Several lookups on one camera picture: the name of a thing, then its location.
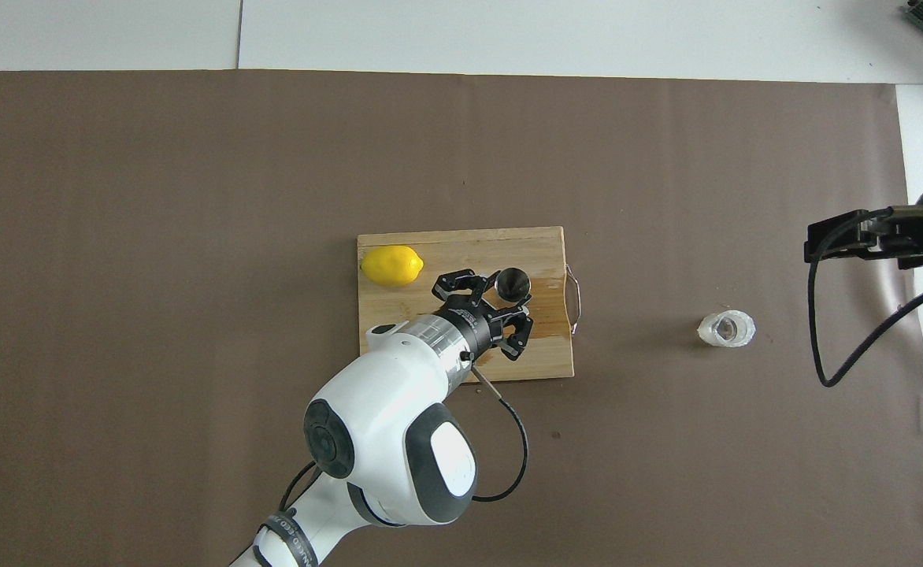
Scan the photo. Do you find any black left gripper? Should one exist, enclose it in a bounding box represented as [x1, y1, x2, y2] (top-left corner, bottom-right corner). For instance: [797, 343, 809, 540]
[432, 272, 535, 361]

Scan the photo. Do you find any steel double jigger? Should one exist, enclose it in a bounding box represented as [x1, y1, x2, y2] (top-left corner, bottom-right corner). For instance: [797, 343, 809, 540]
[495, 268, 533, 305]

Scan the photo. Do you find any clear textured small cup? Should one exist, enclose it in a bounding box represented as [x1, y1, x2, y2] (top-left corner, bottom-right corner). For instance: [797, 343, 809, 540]
[696, 310, 756, 348]

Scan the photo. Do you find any wooden cutting board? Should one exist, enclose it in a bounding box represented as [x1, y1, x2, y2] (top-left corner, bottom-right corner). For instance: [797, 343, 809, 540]
[357, 226, 585, 388]

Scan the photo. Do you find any yellow lemon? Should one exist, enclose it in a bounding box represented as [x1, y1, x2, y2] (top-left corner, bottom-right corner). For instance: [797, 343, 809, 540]
[360, 245, 424, 287]

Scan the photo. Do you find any brown paper table mat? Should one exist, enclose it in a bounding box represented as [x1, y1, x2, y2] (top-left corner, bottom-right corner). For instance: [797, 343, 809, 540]
[0, 69, 923, 567]

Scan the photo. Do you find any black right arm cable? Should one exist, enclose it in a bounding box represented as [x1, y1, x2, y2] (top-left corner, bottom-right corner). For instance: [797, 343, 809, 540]
[806, 205, 923, 388]

